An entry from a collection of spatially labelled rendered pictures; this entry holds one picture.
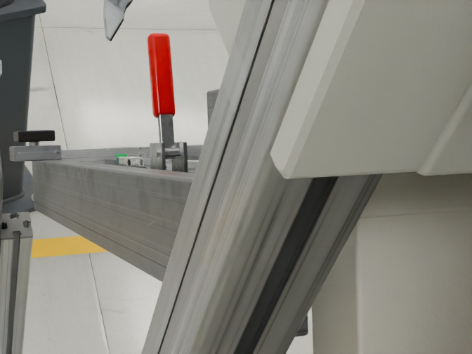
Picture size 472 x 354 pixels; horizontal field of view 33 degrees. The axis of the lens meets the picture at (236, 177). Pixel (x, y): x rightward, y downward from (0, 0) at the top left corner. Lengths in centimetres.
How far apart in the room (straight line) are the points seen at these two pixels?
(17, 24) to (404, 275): 130
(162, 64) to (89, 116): 155
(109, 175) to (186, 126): 158
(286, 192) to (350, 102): 4
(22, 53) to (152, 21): 94
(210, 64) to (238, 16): 215
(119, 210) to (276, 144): 36
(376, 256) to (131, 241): 26
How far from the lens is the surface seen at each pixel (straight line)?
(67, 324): 172
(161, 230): 45
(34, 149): 91
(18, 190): 188
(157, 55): 58
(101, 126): 210
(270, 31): 21
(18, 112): 170
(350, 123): 19
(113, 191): 57
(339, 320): 31
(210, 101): 49
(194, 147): 104
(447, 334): 32
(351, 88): 18
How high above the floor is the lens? 145
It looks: 45 degrees down
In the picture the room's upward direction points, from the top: 19 degrees clockwise
